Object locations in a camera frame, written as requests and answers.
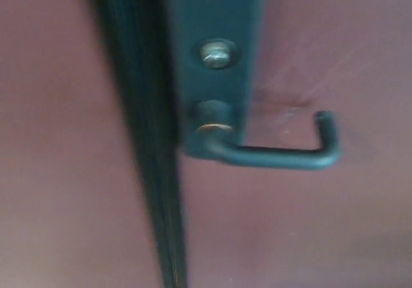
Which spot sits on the dark metal lock plate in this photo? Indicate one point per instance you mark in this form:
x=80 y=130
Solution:
x=212 y=14

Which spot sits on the black door edge seal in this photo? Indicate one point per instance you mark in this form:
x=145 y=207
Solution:
x=164 y=159
x=128 y=107

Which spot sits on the silver lock cylinder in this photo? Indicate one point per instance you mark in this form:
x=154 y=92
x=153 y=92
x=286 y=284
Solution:
x=216 y=56

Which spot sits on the maroon door leaf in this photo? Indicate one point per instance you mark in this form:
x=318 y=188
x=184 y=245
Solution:
x=305 y=220
x=48 y=133

